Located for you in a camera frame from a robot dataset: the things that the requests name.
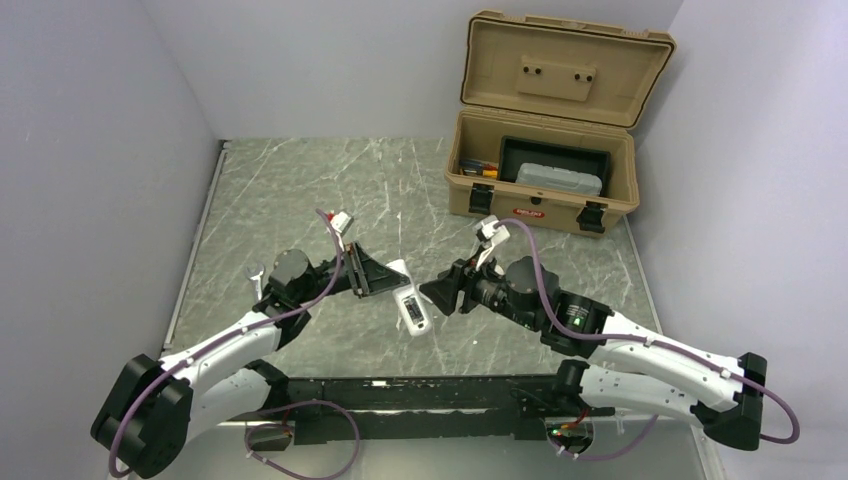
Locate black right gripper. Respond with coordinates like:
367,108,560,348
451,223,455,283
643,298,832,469
419,245,540,331

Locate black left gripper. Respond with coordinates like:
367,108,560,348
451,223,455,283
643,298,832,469
296,241,410,305

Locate white remote control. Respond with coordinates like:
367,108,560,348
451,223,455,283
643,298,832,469
387,259,433,338

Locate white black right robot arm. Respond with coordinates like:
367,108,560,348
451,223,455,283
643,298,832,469
419,256,767,451

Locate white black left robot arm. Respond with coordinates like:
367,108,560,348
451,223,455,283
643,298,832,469
91,242,412,479

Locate screwdrivers in toolbox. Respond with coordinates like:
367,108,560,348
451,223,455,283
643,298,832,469
458,158,498,179

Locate silver wrench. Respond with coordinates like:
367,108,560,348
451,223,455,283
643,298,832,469
244,262,265,303

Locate grey plastic case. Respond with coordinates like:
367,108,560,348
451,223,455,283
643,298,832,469
515,163,603,196

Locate black toolbox tray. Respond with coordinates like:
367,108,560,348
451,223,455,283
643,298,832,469
498,136,611,196

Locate tan plastic toolbox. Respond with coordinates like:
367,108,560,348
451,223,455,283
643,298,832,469
444,10,677,238

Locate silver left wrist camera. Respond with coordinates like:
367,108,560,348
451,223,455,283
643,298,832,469
327,211,354,249

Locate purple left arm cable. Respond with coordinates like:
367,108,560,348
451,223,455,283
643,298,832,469
107,209,344,478

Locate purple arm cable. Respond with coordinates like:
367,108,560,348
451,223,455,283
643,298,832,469
500,218,801,445
107,209,344,478

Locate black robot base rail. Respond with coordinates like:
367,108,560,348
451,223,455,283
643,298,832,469
248,374,585,445

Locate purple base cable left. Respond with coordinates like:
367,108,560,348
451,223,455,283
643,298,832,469
243,399,362,480

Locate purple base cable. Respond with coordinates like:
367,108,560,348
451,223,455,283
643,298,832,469
553,413,660,464
243,399,362,480

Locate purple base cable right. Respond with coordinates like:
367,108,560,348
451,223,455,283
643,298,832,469
553,413,660,464

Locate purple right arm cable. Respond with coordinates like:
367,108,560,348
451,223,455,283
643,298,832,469
500,218,801,445

